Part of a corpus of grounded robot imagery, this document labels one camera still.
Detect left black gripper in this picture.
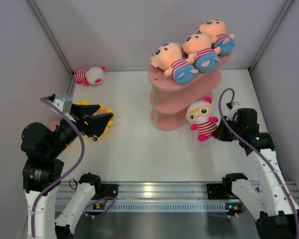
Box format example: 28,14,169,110
46,103,113,158

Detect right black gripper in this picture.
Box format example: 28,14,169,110
213,115,244,141

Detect white pink plush glasses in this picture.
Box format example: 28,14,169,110
185,97,219,142

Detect yellow plush corner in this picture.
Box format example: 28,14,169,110
47,121,60,131

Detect white pink plush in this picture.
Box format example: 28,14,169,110
74,67,106,86

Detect small boy plush doll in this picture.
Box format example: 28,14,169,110
150,42,199,85

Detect large boy plush doll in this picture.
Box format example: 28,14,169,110
198,19,236,56

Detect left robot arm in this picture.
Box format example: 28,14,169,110
21,98,113,239

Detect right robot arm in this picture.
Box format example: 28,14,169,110
214,106,299,239

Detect pink three-tier shelf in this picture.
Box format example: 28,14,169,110
148,55,230,130

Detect yellow plush right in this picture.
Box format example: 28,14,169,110
82,104,114,142

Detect yellow plush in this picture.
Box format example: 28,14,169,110
82,104,114,142
76,100,90,106

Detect yellow plush left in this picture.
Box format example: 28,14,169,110
76,100,90,106

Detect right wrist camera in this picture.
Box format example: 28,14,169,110
226,101,240,121

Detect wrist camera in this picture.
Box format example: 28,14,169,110
52,93,72,115
226,101,240,121

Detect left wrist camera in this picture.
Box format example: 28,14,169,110
52,93,72,115

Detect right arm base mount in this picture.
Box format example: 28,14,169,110
206,173,248,200

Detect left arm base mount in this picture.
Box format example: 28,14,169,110
96,184,119,199

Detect aluminium mounting rail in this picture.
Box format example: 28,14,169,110
56,181,299,200

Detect white slotted cable duct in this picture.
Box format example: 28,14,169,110
84,201,229,213

